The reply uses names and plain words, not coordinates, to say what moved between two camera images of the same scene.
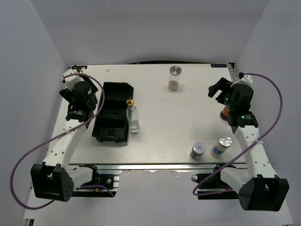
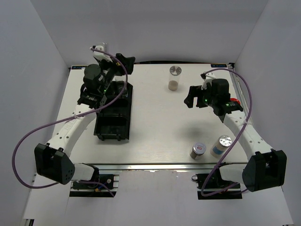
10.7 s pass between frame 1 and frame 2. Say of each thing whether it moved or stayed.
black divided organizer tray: stayed
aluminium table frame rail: stayed
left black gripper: moved
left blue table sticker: stayed
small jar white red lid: stayed
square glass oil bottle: moved
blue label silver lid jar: stayed
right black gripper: moved
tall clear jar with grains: stayed
